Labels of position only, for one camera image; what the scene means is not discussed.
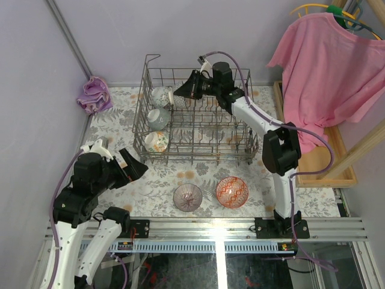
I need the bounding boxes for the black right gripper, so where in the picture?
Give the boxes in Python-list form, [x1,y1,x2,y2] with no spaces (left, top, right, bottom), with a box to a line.
[174,70,221,101]

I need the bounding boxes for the black patterned bowl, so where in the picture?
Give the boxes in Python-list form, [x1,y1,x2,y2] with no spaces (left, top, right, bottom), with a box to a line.
[168,82,187,109]

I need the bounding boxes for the yellow floral bowl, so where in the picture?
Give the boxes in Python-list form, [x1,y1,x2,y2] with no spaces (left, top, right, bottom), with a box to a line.
[144,131,169,153]

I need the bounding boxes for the grey dotted bowl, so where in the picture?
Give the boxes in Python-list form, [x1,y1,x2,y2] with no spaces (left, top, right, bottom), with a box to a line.
[147,108,171,131]

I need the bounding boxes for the red diamond patterned bowl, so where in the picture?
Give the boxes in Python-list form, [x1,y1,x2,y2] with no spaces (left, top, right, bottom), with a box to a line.
[216,176,249,209]

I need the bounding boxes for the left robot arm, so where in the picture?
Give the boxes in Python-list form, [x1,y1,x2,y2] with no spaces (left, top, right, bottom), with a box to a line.
[40,145,149,288]

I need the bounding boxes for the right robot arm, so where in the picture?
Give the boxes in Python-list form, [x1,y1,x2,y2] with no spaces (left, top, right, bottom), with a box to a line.
[173,62,301,238]

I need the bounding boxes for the floral table mat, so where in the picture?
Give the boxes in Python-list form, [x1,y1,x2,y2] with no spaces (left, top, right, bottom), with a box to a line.
[79,85,342,218]

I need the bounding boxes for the purple striped bowl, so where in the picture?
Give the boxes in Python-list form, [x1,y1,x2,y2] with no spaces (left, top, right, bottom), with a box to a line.
[173,184,203,212]

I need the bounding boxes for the purple crumpled cloth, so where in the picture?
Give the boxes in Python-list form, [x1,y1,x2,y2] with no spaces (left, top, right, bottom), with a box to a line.
[76,76,113,115]

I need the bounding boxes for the pink t-shirt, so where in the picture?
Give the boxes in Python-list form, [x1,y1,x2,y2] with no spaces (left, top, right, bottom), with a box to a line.
[268,13,384,139]

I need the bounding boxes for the yellow clothes hanger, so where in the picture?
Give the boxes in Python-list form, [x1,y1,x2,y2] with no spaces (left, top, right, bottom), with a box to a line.
[289,1,384,40]

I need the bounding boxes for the teal clothes hanger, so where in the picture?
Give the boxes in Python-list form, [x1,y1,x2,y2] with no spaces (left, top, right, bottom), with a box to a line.
[326,5,381,40]

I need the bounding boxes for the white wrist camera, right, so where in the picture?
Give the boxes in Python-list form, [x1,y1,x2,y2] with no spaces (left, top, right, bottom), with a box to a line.
[198,56,212,78]

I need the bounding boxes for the white wrist camera,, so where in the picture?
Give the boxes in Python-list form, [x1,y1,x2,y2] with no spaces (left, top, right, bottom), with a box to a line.
[81,137,113,160]
[198,56,212,78]

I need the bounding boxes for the white wrist camera, left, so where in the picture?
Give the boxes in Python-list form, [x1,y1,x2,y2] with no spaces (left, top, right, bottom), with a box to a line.
[81,137,113,160]

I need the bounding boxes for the grey wire dish rack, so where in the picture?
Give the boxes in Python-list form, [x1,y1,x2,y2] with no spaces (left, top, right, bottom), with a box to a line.
[133,54,259,164]

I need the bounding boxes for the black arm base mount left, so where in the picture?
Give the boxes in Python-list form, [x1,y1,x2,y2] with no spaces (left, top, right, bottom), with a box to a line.
[128,219,150,240]

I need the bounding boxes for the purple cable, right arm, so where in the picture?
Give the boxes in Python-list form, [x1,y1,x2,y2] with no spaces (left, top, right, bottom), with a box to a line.
[198,51,339,273]

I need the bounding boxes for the slotted cable duct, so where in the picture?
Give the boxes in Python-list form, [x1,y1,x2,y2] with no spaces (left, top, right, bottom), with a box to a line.
[107,241,297,255]

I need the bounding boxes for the corner aluminium post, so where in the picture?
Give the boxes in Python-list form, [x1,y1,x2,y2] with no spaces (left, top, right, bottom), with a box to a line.
[44,0,91,79]

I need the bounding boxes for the aluminium frame rail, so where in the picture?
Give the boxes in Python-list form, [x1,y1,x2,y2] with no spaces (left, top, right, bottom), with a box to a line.
[45,216,369,241]

